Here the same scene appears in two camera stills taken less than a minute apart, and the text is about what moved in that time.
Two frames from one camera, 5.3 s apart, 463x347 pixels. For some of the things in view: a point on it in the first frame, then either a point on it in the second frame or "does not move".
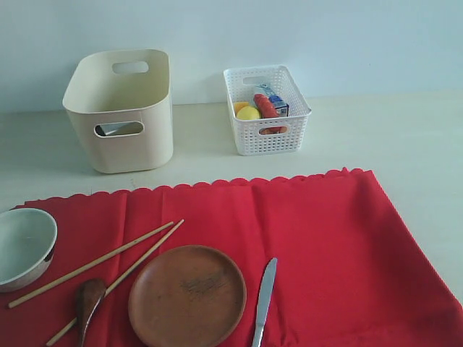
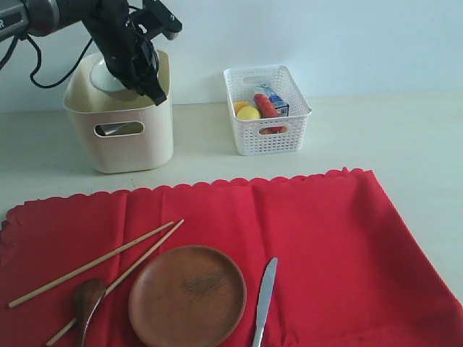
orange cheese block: x=238 y=105 does not move
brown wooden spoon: x=88 y=294 does not move
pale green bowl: x=27 y=240 to x=103 y=79
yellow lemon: x=247 y=113 does not move
